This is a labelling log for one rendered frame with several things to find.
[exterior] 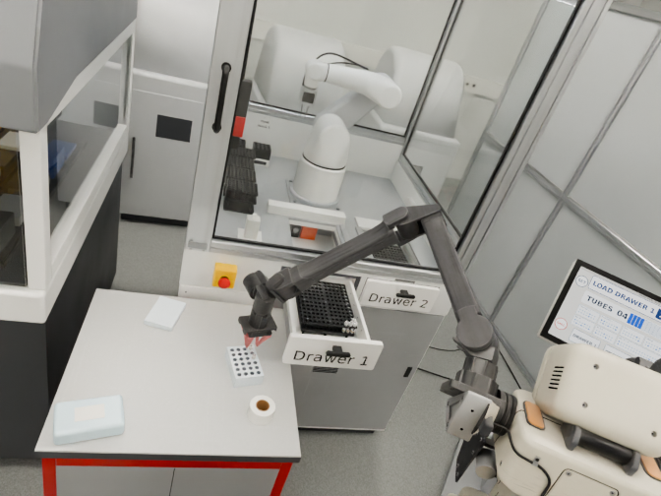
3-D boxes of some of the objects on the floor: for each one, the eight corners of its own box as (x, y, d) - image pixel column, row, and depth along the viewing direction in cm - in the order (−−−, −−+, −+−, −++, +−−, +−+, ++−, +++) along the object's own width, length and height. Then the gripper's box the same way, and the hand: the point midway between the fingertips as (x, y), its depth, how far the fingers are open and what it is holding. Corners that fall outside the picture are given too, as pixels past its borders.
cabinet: (383, 440, 231) (450, 316, 190) (157, 432, 202) (179, 284, 161) (346, 308, 308) (389, 200, 268) (180, 289, 280) (199, 164, 239)
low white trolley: (247, 589, 164) (301, 456, 125) (43, 600, 146) (33, 450, 108) (245, 438, 211) (284, 308, 172) (91, 433, 194) (96, 287, 155)
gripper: (249, 318, 133) (238, 356, 141) (282, 314, 138) (270, 351, 146) (241, 301, 137) (231, 340, 145) (273, 298, 143) (263, 336, 151)
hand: (251, 343), depth 145 cm, fingers open, 3 cm apart
